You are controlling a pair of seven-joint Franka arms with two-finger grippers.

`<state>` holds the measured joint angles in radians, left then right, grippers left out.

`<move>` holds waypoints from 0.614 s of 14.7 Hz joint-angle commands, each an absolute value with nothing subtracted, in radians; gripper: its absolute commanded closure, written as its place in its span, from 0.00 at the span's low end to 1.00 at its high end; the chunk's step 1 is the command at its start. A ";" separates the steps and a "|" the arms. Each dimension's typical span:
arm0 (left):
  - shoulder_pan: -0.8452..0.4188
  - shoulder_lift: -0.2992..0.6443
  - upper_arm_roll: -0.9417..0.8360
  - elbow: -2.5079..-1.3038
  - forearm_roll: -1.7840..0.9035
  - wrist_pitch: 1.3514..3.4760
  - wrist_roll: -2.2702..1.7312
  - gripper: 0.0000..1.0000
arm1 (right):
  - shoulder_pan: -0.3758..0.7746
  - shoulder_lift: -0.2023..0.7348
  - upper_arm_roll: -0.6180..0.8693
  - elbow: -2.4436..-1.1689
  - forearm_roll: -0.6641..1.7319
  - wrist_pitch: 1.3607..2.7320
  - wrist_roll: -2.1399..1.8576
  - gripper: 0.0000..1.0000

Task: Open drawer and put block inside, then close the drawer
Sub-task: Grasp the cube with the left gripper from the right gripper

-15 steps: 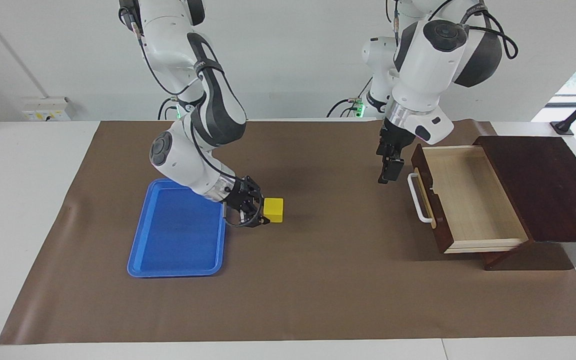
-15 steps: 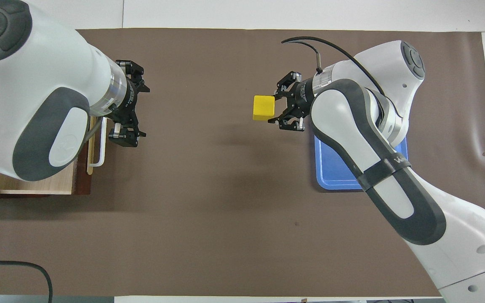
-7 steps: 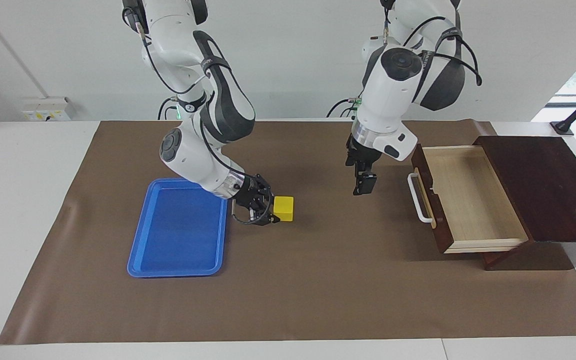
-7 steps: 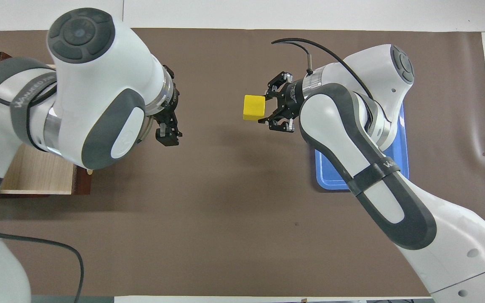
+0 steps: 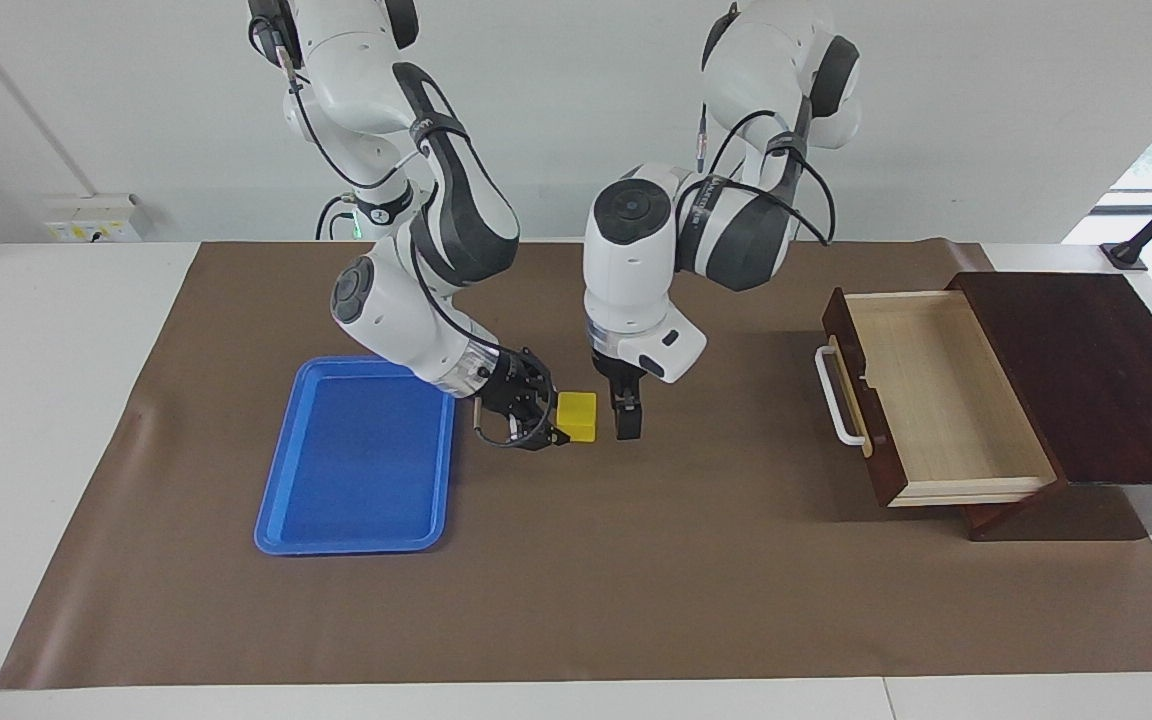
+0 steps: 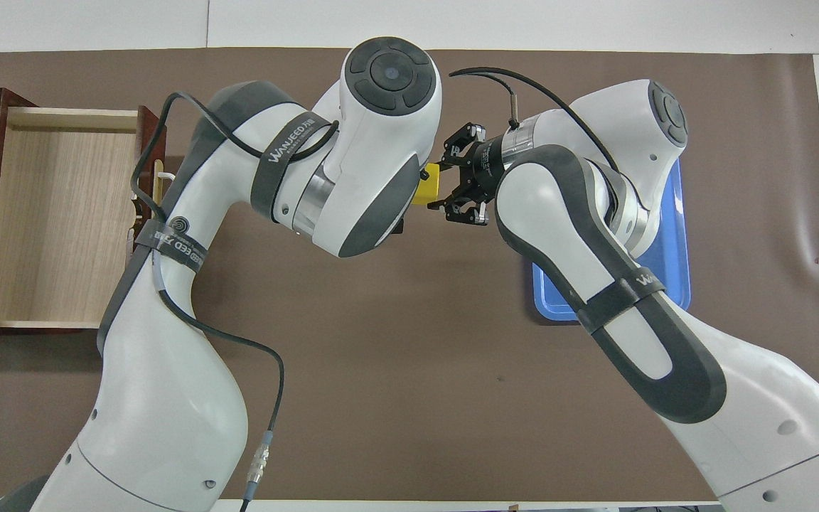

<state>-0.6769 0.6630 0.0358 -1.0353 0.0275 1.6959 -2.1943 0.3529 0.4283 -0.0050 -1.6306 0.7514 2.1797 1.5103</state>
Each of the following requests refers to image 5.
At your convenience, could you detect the white wall outlet box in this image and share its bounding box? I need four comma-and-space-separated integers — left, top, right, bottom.
44, 193, 147, 244

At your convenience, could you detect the white drawer handle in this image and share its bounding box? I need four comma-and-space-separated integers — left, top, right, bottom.
815, 345, 867, 447

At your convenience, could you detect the brown paper table mat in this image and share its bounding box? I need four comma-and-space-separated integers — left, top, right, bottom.
0, 238, 1152, 691

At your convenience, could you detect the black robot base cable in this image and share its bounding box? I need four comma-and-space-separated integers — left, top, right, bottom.
316, 195, 357, 241

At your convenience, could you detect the dark wooden cabinet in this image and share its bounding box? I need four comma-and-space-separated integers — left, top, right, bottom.
946, 270, 1152, 542

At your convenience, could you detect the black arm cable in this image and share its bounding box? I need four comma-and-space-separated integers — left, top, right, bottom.
696, 110, 837, 247
251, 15, 522, 448

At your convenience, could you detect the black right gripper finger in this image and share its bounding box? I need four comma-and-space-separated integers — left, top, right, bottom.
521, 348, 557, 401
511, 415, 572, 451

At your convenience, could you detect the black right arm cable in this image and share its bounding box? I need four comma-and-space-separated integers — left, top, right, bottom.
251, 15, 522, 448

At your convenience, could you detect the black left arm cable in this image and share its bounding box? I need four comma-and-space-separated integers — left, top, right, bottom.
696, 110, 837, 247

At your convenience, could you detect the blue plastic tray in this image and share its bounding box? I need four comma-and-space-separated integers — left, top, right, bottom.
254, 356, 457, 556

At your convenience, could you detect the wooden drawer with dark front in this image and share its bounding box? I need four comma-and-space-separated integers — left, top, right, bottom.
814, 288, 1059, 509

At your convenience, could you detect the yellow block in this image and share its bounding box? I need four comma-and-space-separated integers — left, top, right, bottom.
556, 391, 598, 444

